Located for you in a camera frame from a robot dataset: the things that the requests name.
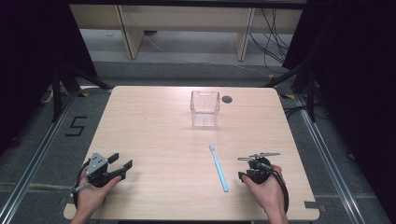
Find black metal stand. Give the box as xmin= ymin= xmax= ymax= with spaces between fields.
xmin=257 ymin=61 xmax=318 ymax=123
xmin=50 ymin=63 xmax=114 ymax=123

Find black floor cable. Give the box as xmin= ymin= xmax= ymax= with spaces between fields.
xmin=282 ymin=104 xmax=331 ymax=121

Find black curtain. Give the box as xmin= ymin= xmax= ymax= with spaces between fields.
xmin=280 ymin=0 xmax=396 ymax=224
xmin=0 ymin=0 xmax=100 ymax=157

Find blue toothbrush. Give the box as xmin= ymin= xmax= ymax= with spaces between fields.
xmin=208 ymin=143 xmax=230 ymax=193

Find metal floor rail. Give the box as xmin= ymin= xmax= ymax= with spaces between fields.
xmin=293 ymin=93 xmax=369 ymax=224
xmin=0 ymin=91 xmax=79 ymax=224

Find person's right hand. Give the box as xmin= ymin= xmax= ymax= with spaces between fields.
xmin=241 ymin=164 xmax=290 ymax=217

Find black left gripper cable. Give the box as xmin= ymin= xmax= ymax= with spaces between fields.
xmin=71 ymin=158 xmax=93 ymax=210

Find person's left hand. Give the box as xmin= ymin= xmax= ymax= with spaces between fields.
xmin=76 ymin=174 xmax=123 ymax=217

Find bundle of black cables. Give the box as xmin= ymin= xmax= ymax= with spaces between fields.
xmin=247 ymin=7 xmax=293 ymax=75

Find light wooden desk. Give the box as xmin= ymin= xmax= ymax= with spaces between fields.
xmin=68 ymin=3 xmax=304 ymax=63

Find clear plastic container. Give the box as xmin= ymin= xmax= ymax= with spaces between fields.
xmin=190 ymin=90 xmax=221 ymax=128

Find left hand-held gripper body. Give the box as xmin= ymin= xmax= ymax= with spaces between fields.
xmin=81 ymin=151 xmax=127 ymax=189

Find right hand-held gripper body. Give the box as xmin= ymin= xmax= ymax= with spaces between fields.
xmin=237 ymin=151 xmax=282 ymax=186

